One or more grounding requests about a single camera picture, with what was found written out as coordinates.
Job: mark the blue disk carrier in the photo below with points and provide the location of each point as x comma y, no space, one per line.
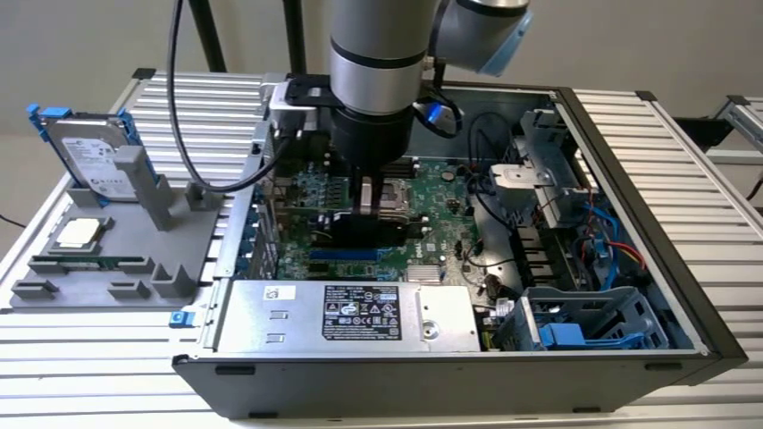
564,335

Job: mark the CPU socket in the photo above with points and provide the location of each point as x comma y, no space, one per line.
400,196

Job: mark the black stand pole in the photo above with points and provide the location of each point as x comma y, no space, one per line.
209,36
294,36

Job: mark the black table corner cap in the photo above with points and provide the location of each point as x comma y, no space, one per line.
645,95
145,73

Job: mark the grey disk bay cage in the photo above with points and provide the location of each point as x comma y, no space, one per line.
597,297

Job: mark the black open PC case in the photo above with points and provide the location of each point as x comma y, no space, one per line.
418,389

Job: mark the silver CPU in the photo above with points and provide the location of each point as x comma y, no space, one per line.
81,233

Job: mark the silver power supply unit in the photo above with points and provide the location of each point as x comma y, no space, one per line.
298,322

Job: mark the blue case latch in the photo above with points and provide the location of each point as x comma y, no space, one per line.
181,319

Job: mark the aluminium slat side table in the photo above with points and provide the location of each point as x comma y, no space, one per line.
745,116

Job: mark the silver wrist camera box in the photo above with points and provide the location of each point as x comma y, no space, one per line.
293,100

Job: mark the grey parts rack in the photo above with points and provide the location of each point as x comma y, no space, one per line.
131,241

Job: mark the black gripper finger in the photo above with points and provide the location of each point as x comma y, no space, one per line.
378,196

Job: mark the coin cell battery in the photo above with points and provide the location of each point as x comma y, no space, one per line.
449,174

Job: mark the graphics card with black shroud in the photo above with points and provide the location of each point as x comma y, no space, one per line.
358,232

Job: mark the small silver heat sink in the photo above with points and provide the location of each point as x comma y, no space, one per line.
426,273

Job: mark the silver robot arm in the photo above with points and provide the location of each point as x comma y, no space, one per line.
376,44

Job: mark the hard disk in blue carrier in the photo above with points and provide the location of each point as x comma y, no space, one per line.
90,156

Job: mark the metal drive cage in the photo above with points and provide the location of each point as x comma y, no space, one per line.
554,152

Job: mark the blue expansion slot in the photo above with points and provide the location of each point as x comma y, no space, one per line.
346,256

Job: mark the green motherboard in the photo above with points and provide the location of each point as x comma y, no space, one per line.
441,201

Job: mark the green RAM stick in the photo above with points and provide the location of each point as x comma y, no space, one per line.
90,261

